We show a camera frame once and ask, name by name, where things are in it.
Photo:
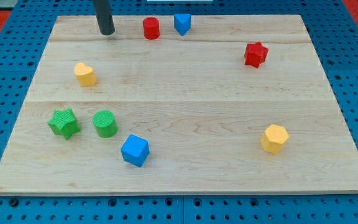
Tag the red cylinder block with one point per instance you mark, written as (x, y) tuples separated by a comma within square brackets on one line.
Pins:
[(151, 28)]

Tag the green cylinder block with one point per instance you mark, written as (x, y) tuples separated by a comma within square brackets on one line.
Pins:
[(105, 124)]

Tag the light wooden board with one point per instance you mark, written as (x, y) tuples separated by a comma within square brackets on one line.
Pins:
[(202, 111)]

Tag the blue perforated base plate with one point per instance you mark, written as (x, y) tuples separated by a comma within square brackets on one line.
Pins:
[(334, 33)]

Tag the blue triangle block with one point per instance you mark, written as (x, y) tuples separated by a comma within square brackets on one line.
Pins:
[(182, 23)]

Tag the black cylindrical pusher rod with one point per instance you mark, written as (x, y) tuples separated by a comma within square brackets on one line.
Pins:
[(104, 17)]

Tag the yellow heart block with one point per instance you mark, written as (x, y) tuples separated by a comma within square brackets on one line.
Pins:
[(85, 75)]

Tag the yellow hexagon block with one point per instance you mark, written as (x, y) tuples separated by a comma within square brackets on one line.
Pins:
[(274, 138)]

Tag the green star block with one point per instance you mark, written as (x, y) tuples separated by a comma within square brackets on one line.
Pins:
[(64, 123)]

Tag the red star block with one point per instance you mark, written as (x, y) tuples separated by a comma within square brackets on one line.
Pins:
[(255, 54)]

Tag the blue cube block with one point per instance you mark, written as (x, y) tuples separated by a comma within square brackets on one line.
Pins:
[(135, 150)]

